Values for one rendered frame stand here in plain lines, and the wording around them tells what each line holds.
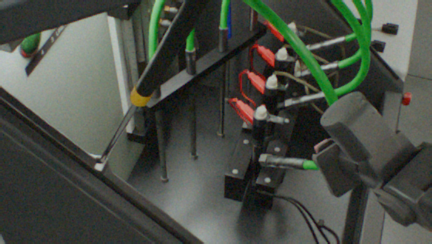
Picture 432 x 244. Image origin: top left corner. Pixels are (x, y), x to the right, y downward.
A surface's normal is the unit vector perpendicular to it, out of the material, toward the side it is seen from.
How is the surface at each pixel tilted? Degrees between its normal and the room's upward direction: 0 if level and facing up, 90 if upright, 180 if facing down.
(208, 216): 0
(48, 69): 90
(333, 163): 49
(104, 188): 43
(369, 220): 0
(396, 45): 0
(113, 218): 90
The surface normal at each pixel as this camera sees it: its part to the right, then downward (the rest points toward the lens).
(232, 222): 0.01, -0.66
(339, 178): 0.23, 0.11
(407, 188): -0.59, -0.69
